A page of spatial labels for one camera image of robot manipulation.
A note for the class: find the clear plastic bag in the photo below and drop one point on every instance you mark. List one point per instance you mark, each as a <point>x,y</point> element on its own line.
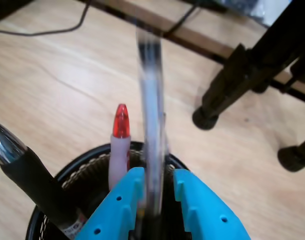
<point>265,12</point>

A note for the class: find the black mesh pen holder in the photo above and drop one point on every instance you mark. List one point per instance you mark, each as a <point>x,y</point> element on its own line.
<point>92,165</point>

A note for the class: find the black device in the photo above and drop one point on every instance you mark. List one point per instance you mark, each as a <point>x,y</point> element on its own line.
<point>7,8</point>

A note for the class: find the clear gel pen black cap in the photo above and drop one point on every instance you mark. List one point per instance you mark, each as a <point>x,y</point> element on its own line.
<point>152,125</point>

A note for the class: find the black camera tripod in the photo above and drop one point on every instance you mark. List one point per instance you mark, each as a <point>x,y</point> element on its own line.
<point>232,82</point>

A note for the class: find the red retractable pen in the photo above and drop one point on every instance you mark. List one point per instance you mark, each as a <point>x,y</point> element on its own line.
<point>120,155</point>

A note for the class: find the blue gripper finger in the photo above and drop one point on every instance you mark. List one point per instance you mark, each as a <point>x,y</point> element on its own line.
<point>205,207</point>
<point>112,215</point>

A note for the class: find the black retractable pen chrome tip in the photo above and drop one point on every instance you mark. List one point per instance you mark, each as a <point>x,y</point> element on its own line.
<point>30,175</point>

